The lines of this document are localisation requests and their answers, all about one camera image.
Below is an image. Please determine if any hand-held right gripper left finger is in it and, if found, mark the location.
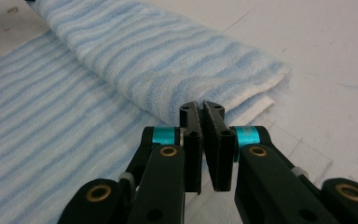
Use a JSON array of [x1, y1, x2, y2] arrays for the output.
[[125, 100, 204, 224]]

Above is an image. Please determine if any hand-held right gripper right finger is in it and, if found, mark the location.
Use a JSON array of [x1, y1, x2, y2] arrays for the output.
[[201, 100, 341, 224]]

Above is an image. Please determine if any blue white striped towel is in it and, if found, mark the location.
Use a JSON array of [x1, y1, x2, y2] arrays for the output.
[[0, 0, 294, 224]]

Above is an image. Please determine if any white gridded mat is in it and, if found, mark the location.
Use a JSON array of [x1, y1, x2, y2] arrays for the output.
[[0, 0, 358, 224]]

